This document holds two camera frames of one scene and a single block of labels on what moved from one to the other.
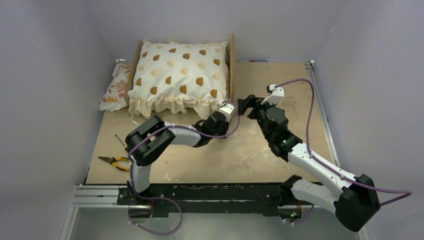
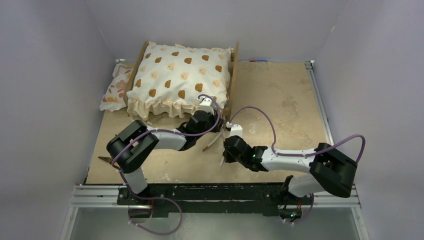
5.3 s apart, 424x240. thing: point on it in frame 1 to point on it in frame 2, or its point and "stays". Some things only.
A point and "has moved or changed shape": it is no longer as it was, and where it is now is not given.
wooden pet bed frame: [231, 50] has moved or changed shape
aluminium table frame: [86, 196] stays
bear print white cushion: [191, 78] stays
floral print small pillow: [114, 98] stays
